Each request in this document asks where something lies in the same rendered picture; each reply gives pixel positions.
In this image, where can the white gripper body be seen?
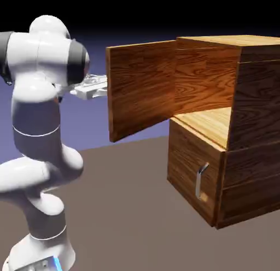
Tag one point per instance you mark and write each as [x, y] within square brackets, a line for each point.
[91, 88]

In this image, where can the small wooden cabinet door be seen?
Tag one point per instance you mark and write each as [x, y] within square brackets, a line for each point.
[192, 172]

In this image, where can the large wooden cabinet door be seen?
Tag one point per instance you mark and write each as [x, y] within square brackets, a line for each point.
[140, 89]

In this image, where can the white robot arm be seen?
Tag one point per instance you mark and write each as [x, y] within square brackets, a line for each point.
[37, 56]

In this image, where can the wooden cabinet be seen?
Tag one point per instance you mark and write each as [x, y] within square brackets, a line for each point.
[251, 126]

